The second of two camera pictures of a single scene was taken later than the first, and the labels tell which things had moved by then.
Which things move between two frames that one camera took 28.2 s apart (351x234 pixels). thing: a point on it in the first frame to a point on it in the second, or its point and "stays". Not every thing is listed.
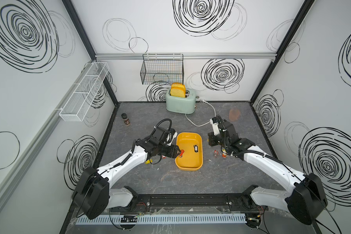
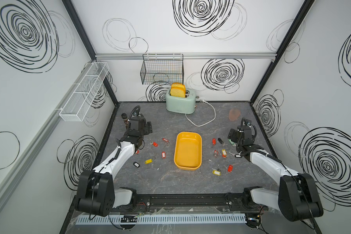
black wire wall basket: [162, 68] stays
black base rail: [190, 202] stays
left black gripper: [173, 150] to [147, 128]
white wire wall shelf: [77, 107] stays
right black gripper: [211, 136] to [233, 137]
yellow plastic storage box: [190, 145] stays
